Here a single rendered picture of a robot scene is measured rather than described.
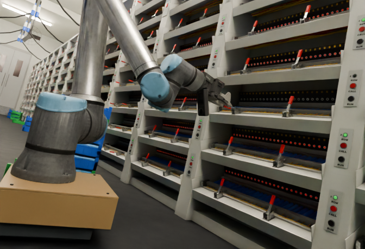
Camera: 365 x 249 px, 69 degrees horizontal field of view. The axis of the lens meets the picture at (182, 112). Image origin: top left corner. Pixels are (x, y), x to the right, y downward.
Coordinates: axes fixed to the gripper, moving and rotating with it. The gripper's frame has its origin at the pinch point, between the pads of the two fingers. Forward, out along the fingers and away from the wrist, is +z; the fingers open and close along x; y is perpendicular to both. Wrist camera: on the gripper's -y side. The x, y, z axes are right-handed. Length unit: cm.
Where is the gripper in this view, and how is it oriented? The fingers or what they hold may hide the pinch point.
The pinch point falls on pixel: (226, 106)
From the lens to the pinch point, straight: 123.5
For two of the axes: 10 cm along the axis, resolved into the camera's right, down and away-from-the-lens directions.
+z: 7.3, 4.0, 5.5
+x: -5.9, -0.4, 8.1
